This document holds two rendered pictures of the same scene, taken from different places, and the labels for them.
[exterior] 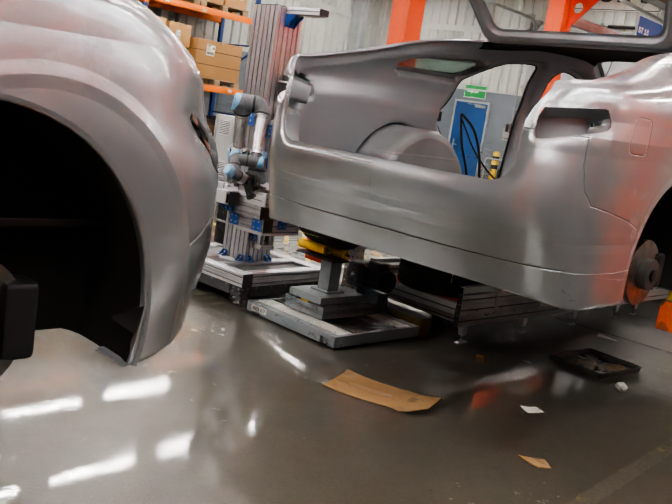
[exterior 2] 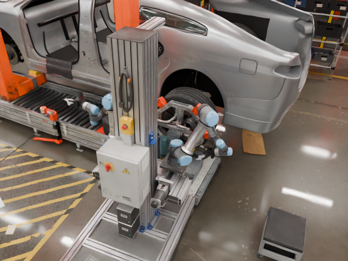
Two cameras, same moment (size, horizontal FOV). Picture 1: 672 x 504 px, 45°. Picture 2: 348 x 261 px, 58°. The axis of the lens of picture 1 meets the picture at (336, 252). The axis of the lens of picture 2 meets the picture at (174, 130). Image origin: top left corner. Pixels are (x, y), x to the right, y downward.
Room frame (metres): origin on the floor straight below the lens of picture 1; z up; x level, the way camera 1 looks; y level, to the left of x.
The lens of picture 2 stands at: (6.24, 2.65, 2.70)
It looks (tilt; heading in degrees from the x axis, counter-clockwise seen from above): 35 degrees down; 250
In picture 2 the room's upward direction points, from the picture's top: 3 degrees clockwise
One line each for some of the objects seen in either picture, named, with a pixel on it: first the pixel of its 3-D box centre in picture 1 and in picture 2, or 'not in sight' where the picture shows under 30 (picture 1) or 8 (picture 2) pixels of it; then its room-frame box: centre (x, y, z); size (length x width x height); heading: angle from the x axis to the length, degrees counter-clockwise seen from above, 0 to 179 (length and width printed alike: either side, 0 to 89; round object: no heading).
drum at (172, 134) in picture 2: not in sight; (176, 129); (5.31, 0.19, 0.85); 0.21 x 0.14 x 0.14; 46
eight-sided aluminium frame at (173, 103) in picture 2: not in sight; (179, 126); (5.26, 0.14, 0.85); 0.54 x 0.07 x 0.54; 136
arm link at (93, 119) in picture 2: not in sight; (95, 117); (6.10, 0.16, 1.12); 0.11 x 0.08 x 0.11; 36
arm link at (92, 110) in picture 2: not in sight; (92, 109); (6.12, 0.17, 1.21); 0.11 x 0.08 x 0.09; 126
